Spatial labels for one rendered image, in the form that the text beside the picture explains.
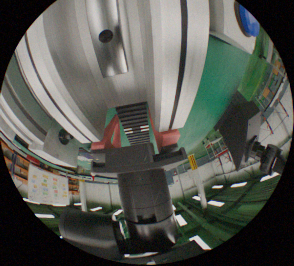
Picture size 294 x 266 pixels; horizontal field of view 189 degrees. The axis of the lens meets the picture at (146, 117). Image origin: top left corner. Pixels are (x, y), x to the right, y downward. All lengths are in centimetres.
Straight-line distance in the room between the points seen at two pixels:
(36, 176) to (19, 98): 290
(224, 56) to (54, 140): 33
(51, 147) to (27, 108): 7
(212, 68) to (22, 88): 30
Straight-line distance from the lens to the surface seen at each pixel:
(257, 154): 51
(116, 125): 16
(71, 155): 21
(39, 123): 17
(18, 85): 17
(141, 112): 15
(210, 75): 19
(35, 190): 309
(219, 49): 19
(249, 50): 16
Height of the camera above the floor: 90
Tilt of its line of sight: 39 degrees down
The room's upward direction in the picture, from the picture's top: 168 degrees clockwise
